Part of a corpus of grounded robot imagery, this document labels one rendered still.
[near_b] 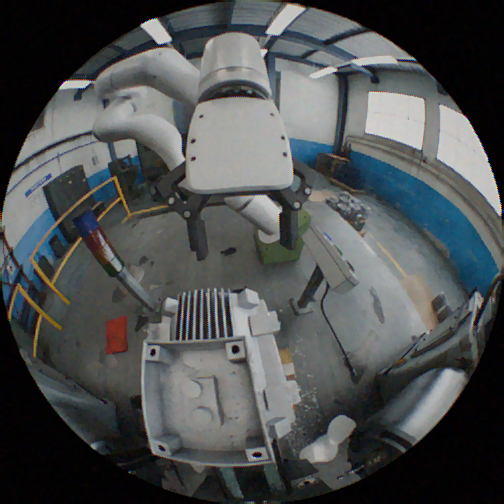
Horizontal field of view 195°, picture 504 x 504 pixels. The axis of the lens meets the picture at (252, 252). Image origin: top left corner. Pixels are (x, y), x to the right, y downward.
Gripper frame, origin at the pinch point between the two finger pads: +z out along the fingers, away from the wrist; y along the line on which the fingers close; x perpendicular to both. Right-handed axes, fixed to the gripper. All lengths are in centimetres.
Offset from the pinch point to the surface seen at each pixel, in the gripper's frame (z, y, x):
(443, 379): 21.1, -28.7, 22.7
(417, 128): -284, -535, -129
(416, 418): 21.0, -18.5, 22.8
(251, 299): 8.5, -0.3, -2.8
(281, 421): 16.8, -0.9, 11.1
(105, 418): 44, 49, 13
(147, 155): -317, 334, -555
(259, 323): 11.3, -0.9, -0.6
